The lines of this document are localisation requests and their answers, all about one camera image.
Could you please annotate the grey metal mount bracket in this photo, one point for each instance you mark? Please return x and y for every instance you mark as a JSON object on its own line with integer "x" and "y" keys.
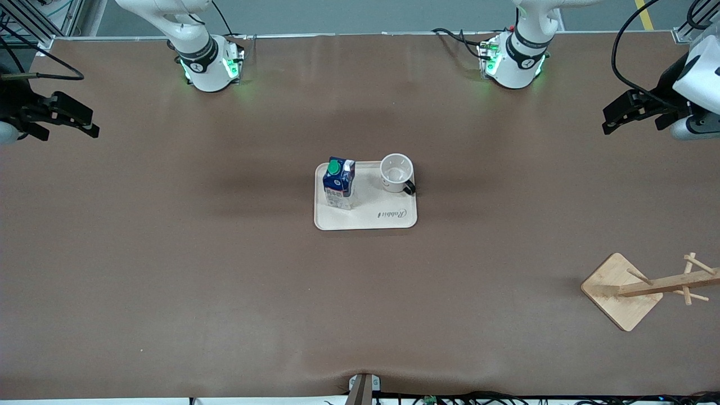
{"x": 377, "y": 383}

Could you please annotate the blue white milk carton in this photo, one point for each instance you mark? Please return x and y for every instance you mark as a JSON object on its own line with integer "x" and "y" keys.
{"x": 339, "y": 183}

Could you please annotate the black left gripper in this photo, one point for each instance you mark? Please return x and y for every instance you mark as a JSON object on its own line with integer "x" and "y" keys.
{"x": 669, "y": 84}

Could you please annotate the brown camera post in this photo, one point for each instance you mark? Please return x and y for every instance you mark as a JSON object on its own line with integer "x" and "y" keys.
{"x": 360, "y": 394}

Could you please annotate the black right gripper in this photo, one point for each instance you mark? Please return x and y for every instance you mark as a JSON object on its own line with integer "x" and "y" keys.
{"x": 17, "y": 103}

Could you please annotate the wooden cup rack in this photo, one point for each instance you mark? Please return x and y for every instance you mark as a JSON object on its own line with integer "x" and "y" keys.
{"x": 619, "y": 292}

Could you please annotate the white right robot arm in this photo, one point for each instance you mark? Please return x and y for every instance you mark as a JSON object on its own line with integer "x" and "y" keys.
{"x": 205, "y": 62}

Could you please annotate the cream rectangular tray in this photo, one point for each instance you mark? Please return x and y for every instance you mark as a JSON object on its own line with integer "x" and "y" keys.
{"x": 382, "y": 211}

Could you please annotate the aluminium frame profile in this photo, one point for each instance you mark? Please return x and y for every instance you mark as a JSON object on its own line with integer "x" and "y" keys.
{"x": 683, "y": 34}
{"x": 34, "y": 22}

